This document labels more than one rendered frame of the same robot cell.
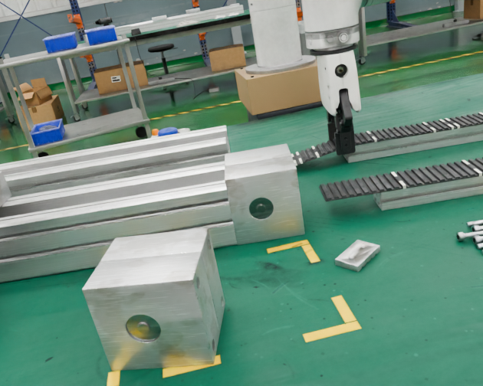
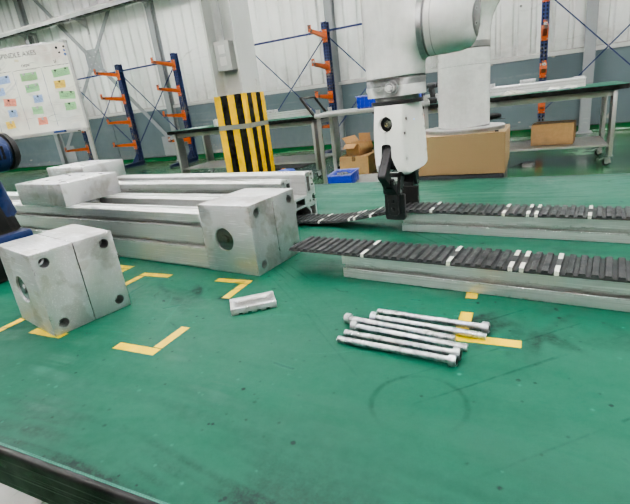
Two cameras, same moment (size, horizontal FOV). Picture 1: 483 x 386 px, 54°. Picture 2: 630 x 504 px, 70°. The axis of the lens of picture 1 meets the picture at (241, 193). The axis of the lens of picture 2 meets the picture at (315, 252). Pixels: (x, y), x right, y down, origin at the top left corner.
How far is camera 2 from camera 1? 0.45 m
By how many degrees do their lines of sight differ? 30
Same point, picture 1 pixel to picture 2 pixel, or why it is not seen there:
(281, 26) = (461, 86)
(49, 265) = not seen: hidden behind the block
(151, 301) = (18, 267)
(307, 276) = (200, 306)
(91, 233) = (122, 228)
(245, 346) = (86, 334)
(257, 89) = not seen: hidden behind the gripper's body
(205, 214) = (186, 233)
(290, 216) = (246, 254)
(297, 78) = (466, 144)
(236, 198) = (206, 224)
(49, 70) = not seen: hidden behind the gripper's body
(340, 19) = (386, 67)
